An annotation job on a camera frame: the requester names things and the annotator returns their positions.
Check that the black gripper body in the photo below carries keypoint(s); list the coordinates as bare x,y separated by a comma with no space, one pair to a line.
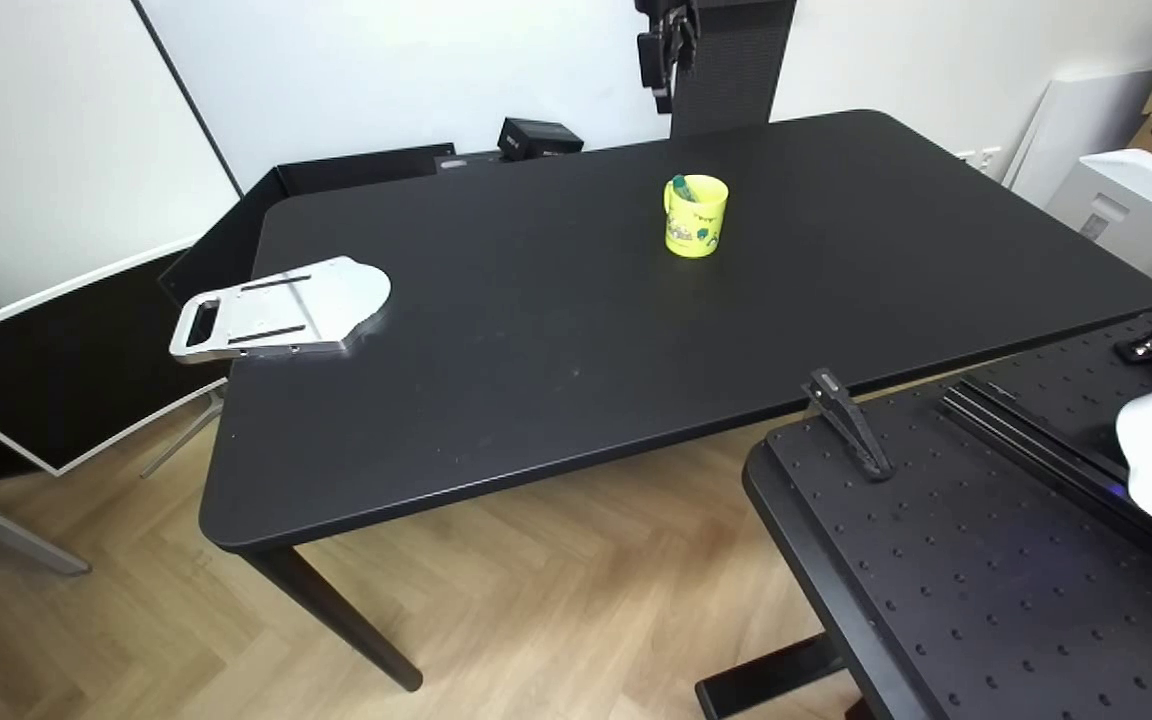
669,42

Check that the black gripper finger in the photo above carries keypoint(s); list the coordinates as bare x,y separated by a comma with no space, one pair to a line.
660,102

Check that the green marker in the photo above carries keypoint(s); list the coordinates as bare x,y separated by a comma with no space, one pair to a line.
687,193

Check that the yellow-green mug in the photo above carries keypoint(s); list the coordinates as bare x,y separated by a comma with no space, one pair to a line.
692,228

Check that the black pillar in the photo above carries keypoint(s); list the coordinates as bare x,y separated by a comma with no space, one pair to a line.
735,71

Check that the small black box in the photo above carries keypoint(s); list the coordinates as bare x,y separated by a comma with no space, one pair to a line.
535,137

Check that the white whiteboard panel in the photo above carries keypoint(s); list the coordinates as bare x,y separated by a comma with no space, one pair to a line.
324,77

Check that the white box appliance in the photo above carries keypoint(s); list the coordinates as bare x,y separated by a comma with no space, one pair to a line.
1110,201

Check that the black perforated breadboard table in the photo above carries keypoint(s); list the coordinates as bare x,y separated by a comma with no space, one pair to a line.
998,573

